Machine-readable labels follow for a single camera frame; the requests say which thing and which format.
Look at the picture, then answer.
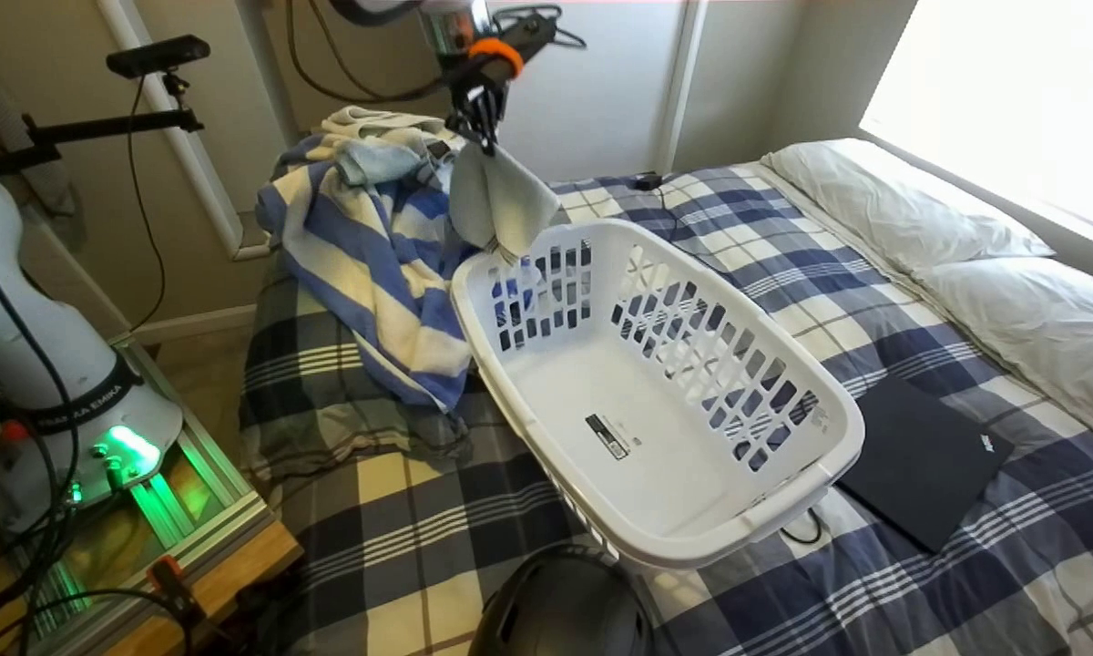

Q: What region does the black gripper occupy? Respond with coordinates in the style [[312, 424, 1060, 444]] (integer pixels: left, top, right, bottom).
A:
[[446, 53, 512, 158]]

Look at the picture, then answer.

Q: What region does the cream towel with grey stripe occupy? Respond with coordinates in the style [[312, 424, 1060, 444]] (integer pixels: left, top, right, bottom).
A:
[[448, 144, 573, 263]]

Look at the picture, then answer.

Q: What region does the light blue towel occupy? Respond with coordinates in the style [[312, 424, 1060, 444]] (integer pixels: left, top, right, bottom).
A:
[[333, 135, 456, 190]]

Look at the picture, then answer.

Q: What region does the plain cream towel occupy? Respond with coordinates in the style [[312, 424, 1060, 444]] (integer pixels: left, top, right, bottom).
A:
[[318, 101, 458, 145]]

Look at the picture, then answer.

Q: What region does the blue cream striped towel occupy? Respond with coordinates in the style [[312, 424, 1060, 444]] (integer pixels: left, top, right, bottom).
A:
[[254, 128, 478, 415]]

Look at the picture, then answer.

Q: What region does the white plastic laundry basket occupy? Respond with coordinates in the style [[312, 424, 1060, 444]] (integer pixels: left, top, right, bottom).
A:
[[448, 217, 869, 574]]

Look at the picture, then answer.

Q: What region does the blue plaid comforter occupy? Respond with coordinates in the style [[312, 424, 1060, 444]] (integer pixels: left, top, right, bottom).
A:
[[237, 162, 1093, 656]]

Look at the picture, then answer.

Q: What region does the white pillow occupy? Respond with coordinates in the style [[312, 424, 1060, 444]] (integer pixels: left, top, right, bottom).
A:
[[764, 135, 1056, 282], [918, 257, 1093, 462]]

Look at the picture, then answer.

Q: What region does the flat black laptop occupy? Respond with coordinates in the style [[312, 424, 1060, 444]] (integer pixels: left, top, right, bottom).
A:
[[835, 370, 1019, 557]]

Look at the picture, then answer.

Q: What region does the orange cable wrap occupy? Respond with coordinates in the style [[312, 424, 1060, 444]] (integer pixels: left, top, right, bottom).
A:
[[462, 33, 530, 83]]

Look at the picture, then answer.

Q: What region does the black looped gripper cable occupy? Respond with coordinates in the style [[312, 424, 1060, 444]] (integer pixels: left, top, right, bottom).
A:
[[484, 0, 592, 55]]

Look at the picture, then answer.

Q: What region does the black wall cable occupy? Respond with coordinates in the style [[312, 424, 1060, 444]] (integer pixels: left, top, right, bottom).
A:
[[280, 0, 448, 108]]

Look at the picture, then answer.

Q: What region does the white door frame post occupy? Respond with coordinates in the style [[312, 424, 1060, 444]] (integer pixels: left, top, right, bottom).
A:
[[90, 0, 272, 263], [652, 0, 711, 175]]

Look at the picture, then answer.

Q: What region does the black stereo camera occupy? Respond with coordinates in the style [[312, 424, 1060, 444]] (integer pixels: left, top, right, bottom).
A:
[[103, 33, 214, 83]]

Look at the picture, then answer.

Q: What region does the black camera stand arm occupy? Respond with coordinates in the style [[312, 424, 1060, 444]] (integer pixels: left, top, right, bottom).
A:
[[0, 71, 209, 180]]

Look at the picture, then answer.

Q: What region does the black cord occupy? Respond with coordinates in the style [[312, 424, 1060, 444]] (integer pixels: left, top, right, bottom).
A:
[[776, 506, 835, 552]]

